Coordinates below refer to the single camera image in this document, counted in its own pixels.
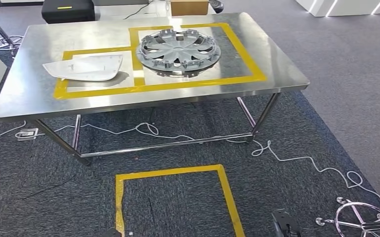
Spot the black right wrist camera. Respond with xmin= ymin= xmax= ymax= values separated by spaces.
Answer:
xmin=271 ymin=211 xmax=302 ymax=237

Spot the stainless steel workbench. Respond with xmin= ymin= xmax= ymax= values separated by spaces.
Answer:
xmin=0 ymin=12 xmax=310 ymax=166

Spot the floor power socket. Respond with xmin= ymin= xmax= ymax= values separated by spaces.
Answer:
xmin=15 ymin=128 xmax=39 ymax=142

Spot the black desk cable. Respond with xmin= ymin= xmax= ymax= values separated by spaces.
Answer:
xmin=124 ymin=0 xmax=154 ymax=20

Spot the black hard case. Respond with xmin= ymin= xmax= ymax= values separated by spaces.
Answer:
xmin=41 ymin=0 xmax=96 ymax=25

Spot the grey wheel hubcap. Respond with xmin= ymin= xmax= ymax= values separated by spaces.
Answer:
xmin=135 ymin=29 xmax=222 ymax=75

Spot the white plastic part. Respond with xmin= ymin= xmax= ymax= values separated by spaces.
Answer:
xmin=42 ymin=54 xmax=124 ymax=82

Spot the yellow workbench tape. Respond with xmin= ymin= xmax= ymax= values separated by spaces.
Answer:
xmin=52 ymin=22 xmax=267 ymax=100

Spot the white desk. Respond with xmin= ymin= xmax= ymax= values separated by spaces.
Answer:
xmin=91 ymin=0 xmax=216 ymax=21

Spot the cardboard box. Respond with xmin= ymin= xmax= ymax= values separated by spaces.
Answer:
xmin=170 ymin=0 xmax=210 ymax=17

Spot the yellow floor tape square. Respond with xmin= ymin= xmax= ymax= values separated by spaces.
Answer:
xmin=114 ymin=164 xmax=246 ymax=237

